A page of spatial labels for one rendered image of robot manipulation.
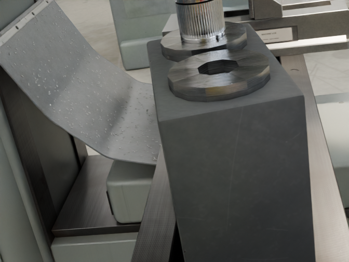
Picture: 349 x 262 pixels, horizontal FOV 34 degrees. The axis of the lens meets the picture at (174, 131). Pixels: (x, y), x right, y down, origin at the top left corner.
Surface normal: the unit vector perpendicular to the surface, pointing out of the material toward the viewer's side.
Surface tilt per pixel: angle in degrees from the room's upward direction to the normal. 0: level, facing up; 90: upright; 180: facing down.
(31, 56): 64
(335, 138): 0
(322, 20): 90
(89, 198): 0
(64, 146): 90
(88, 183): 0
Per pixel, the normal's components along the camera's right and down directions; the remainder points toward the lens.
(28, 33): 0.80, -0.48
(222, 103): -0.16, -0.89
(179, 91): -0.77, 0.39
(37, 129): 0.98, -0.10
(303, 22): -0.15, 0.46
